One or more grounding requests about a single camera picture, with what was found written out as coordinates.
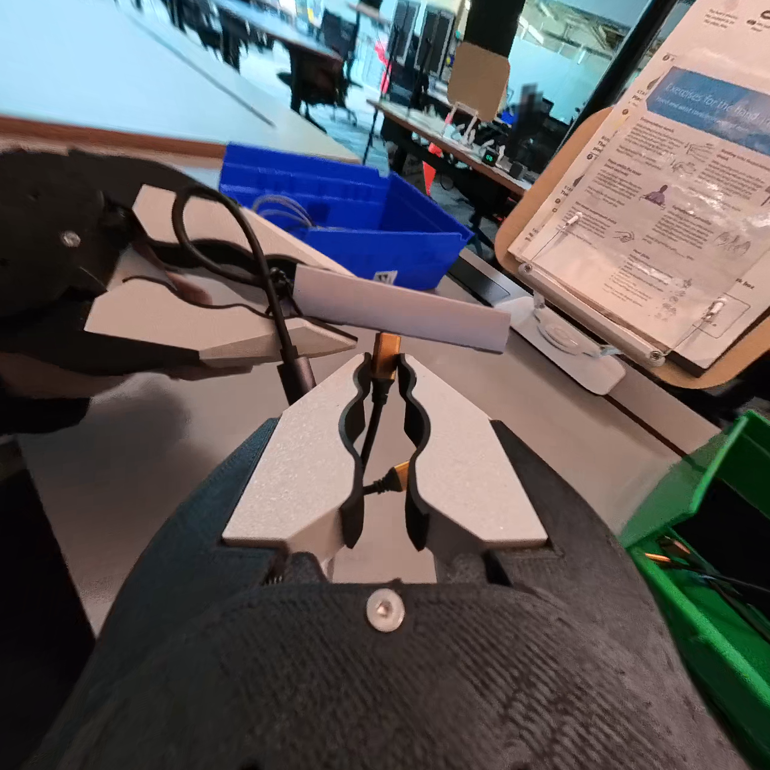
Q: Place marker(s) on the tan panel on clear stand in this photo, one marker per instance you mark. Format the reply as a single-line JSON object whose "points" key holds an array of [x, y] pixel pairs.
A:
{"points": [[478, 81]]}

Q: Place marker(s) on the orange cone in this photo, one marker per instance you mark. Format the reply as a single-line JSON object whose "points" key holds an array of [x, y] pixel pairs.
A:
{"points": [[430, 177]]}

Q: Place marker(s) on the large blue plastic bin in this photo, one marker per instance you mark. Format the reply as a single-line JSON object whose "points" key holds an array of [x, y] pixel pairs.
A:
{"points": [[385, 240]]}

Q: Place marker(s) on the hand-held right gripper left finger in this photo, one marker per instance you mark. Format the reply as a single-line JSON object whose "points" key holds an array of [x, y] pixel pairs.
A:
{"points": [[295, 475]]}

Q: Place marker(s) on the pale table brown edge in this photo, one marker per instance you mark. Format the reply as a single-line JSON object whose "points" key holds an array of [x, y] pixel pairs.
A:
{"points": [[90, 60]]}

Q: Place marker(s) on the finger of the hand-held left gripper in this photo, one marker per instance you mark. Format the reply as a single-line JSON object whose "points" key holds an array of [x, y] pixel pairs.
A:
{"points": [[180, 325], [150, 213]]}

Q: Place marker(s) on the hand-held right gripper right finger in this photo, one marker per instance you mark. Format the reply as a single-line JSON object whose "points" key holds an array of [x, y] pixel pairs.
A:
{"points": [[481, 481]]}

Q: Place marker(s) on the black pole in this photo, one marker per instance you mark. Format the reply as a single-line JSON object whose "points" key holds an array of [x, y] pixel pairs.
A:
{"points": [[637, 54]]}

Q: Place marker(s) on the printed instruction sheets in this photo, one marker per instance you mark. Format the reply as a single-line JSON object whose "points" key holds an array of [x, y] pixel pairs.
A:
{"points": [[661, 210]]}

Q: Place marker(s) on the large green plastic bin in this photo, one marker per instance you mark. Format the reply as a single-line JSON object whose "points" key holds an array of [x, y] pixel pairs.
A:
{"points": [[674, 499]]}

